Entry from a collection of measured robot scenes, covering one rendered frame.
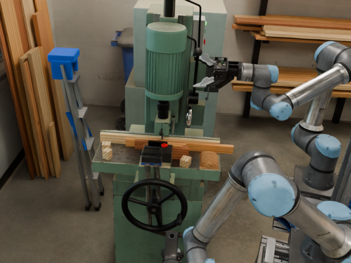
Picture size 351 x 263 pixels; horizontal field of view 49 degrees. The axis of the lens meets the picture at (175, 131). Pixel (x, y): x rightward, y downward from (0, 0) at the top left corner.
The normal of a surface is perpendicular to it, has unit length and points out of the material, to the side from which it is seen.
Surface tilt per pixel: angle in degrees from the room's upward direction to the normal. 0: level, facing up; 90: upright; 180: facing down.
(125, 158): 0
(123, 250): 90
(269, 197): 85
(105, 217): 0
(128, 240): 90
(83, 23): 90
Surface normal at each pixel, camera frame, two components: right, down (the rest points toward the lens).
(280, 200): 0.00, 0.41
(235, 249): 0.05, -0.87
